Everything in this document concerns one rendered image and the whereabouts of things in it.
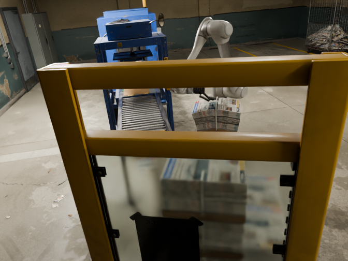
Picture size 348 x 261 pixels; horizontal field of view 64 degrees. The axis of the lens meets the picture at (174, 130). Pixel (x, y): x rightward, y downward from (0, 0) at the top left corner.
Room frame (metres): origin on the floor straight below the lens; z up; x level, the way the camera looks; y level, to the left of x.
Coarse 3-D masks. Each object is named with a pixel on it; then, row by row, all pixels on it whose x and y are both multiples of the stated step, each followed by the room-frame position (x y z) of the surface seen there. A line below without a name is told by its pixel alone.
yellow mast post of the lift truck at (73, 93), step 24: (48, 72) 0.71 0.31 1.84; (48, 96) 0.71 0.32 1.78; (72, 96) 0.70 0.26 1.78; (72, 120) 0.70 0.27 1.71; (72, 144) 0.71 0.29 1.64; (72, 168) 0.71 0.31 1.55; (72, 192) 0.72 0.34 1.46; (96, 192) 0.70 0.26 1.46; (96, 216) 0.70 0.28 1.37; (96, 240) 0.71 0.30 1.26
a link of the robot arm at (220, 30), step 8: (208, 24) 2.43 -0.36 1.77; (216, 24) 2.36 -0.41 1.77; (224, 24) 2.32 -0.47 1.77; (208, 32) 2.42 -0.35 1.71; (216, 32) 2.34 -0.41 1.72; (224, 32) 2.30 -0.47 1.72; (232, 32) 2.34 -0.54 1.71; (216, 40) 2.38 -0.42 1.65; (224, 40) 2.36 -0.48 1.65; (224, 48) 2.39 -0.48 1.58; (224, 56) 2.41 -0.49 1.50; (232, 56) 2.44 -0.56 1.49; (224, 88) 2.53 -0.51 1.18; (232, 88) 2.45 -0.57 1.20; (240, 88) 2.43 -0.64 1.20; (232, 96) 2.47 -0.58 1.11; (240, 96) 2.43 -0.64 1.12
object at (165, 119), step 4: (156, 96) 3.63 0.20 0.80; (156, 100) 3.46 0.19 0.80; (160, 100) 3.44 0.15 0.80; (160, 104) 3.30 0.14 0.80; (160, 108) 3.15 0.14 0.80; (164, 112) 3.01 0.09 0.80; (164, 116) 2.90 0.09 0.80; (164, 120) 2.78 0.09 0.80; (168, 124) 2.66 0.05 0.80; (168, 128) 2.55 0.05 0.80
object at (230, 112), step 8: (224, 104) 2.23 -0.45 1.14; (232, 104) 2.23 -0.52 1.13; (240, 104) 2.25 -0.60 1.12; (224, 112) 2.10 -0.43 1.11; (232, 112) 2.09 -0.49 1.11; (240, 112) 2.08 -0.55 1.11; (224, 120) 2.11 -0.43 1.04; (232, 120) 2.09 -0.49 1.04; (224, 128) 2.11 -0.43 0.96; (232, 128) 2.10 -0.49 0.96
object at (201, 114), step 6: (198, 102) 2.38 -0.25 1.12; (204, 102) 2.34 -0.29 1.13; (210, 102) 2.31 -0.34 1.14; (198, 108) 2.23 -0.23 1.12; (204, 108) 2.19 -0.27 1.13; (210, 108) 2.16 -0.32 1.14; (192, 114) 2.16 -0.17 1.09; (198, 114) 2.15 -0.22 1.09; (204, 114) 2.14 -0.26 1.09; (210, 114) 2.13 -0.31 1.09; (198, 120) 2.16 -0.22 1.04; (204, 120) 2.14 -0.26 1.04; (210, 120) 2.13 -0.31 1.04; (198, 126) 2.16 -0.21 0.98; (204, 126) 2.15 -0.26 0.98; (210, 126) 2.14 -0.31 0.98
